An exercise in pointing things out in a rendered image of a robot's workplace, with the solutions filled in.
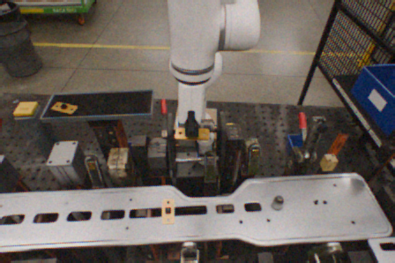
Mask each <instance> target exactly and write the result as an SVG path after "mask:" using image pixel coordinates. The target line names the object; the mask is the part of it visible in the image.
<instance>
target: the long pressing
mask: <svg viewBox="0 0 395 263"><path fill-rule="evenodd" d="M333 184H336V186H333ZM277 195H281V196H282V197H283V198H284V204H283V206H282V207H281V209H280V210H275V209H274V208H273V207H272V202H273V199H274V198H275V197H276V196H277ZM130 199H132V201H130ZM164 199H174V201H175V207H200V206H205V207H206V208H207V214H200V215H177V216H175V223H174V224H166V225H163V224H162V216H161V217H145V218H133V219H131V218H130V217H129V215H130V211H131V210H132V209H144V208H162V200H164ZM317 199H318V203H317V205H315V204H314V201H316V200H317ZM323 201H327V204H325V203H323ZM65 202H68V204H67V205H65ZM247 203H258V204H260V208H261V210H260V211H255V212H247V211H245V209H244V204H247ZM217 205H233V206H234V212H233V213H232V214H218V213H217V212H216V206H217ZM0 206H2V207H0V220H1V219H2V217H3V216H10V215H22V214H24V215H25V216H26V217H25V219H24V221H23V222H22V223H20V224H13V225H0V253H11V252H31V251H51V250H62V249H82V248H93V247H101V248H102V247H112V246H133V245H143V244H173V243H185V242H191V241H192V242H193V243H194V242H204V241H225V240H239V241H243V242H244V243H249V244H253V245H255V246H257V247H263V246H283V245H294V244H321V243H323V242H331V241H336V242H343V241H363V240H369V239H371V238H380V237H391V235H392V233H393V229H392V226H391V224H390V222H389V220H388V219H387V217H386V215H384V211H383V209H382V208H381V207H380V205H378V202H377V201H376V199H375V197H374V195H373V194H372V191H371V190H370V189H369V187H368V185H367V184H366V183H365V181H364V179H363V178H362V177H361V176H360V175H357V174H355V173H338V174H326V175H314V176H290V177H266V178H248V179H246V180H245V181H243V182H242V183H241V185H239V186H238V188H237V189H236V190H235V191H234V193H232V194H230V195H229V196H212V197H201V198H190V197H188V196H186V195H185V194H183V193H182V192H180V190H178V189H177V188H176V187H174V186H171V185H162V186H149V187H125V188H113V189H110V188H101V189H89V190H65V191H53V192H18V193H0ZM110 210H124V211H125V213H124V218H122V219H111V220H102V219H101V214H102V212H104V211H110ZM76 212H92V216H91V218H90V220H88V221H78V222H68V221H67V218H68V216H69V214H71V213H76ZM54 213H58V214H59V216H58V218H57V220H56V222H46V223H34V218H35V216H36V215H37V214H54ZM267 219H270V221H269V222H268V221H267ZM239 221H242V224H240V223H239ZM352 221H353V222H354V224H352ZM126 227H129V229H126Z"/></svg>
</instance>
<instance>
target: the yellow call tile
mask: <svg viewBox="0 0 395 263"><path fill-rule="evenodd" d="M37 105H38V103H37V101H30V102H21V103H20V104H19V105H18V107H17V109H16V110H15V111H14V113H13V115H14V116H29V115H32V114H33V113H34V111H35V109H36V108H37Z"/></svg>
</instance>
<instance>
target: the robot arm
mask: <svg viewBox="0 0 395 263"><path fill-rule="evenodd" d="M260 20H261V18H260V16H259V9H258V5H257V0H168V26H169V46H170V55H169V59H168V69H169V72H170V73H171V75H173V76H174V77H175V80H178V82H179V84H178V117H177V119H176V120H175V125H176V127H178V122H179V123H180V124H184V122H185V121H186V124H185V136H186V137H195V138H197V137H198V129H199V124H200V121H201V119H207V118H211V117H210V116H209V114H207V113H206V112H205V110H206V97H207V87H209V86H210V85H211V84H212V83H213V82H214V81H215V80H216V79H218V78H219V76H220V75H221V73H222V71H223V59H222V55H221V54H220V51H234V52H238V51H244V50H250V49H253V48H254V47H255V46H256V44H257V42H258V40H259V38H260V31H261V22H260Z"/></svg>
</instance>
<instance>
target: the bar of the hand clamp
mask: <svg viewBox="0 0 395 263"><path fill-rule="evenodd" d="M325 123H326V120H325V118H324V116H313V117H312V118H311V121H310V126H309V130H308V132H307V134H306V139H305V140H304V145H303V147H302V156H303V158H302V162H304V158H305V156H306V153H307V151H309V155H310V158H308V161H309V162H312V158H313V156H314V154H315V151H316V149H317V145H318V143H319V140H320V138H321V134H322V133H324V132H327V130H328V127H327V125H325Z"/></svg>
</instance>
